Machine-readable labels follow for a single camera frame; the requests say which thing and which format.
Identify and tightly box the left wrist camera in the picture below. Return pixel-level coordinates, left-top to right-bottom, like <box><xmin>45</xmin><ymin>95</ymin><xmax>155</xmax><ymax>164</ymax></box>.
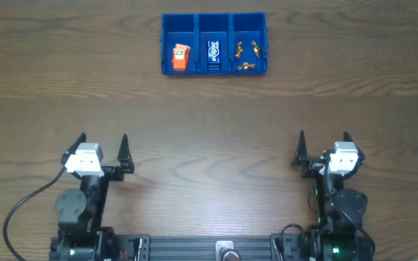
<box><xmin>64</xmin><ymin>142</ymin><xmax>105</xmax><ymax>178</ymax></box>

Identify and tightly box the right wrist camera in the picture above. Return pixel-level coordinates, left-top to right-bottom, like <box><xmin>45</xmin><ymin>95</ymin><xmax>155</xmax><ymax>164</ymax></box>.
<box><xmin>327</xmin><ymin>141</ymin><xmax>359</xmax><ymax>174</ymax></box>

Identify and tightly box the orange candy box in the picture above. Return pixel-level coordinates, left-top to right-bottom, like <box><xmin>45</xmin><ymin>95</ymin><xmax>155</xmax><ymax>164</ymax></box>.
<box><xmin>175</xmin><ymin>43</ymin><xmax>192</xmax><ymax>68</ymax></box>
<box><xmin>171</xmin><ymin>46</ymin><xmax>190</xmax><ymax>72</ymax></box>

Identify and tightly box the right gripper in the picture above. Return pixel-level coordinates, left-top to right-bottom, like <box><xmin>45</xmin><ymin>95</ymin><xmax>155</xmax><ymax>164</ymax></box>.
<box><xmin>290</xmin><ymin>130</ymin><xmax>366</xmax><ymax>178</ymax></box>

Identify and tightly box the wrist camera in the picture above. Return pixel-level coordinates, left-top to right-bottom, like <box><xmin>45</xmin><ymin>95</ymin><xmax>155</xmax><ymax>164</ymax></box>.
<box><xmin>64</xmin><ymin>142</ymin><xmax>105</xmax><ymax>178</ymax></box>
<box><xmin>327</xmin><ymin>141</ymin><xmax>359</xmax><ymax>174</ymax></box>

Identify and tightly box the mounting rail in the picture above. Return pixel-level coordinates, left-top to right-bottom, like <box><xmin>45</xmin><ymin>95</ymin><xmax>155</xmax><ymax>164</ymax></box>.
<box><xmin>49</xmin><ymin>233</ymin><xmax>373</xmax><ymax>261</ymax></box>

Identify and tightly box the blue tray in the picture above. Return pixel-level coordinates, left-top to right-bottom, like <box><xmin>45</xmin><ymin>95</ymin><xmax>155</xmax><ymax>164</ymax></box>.
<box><xmin>160</xmin><ymin>12</ymin><xmax>269</xmax><ymax>76</ymax></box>

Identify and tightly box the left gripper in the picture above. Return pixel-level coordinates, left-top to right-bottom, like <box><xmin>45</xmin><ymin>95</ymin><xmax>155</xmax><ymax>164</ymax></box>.
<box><xmin>60</xmin><ymin>132</ymin><xmax>136</xmax><ymax>182</ymax></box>

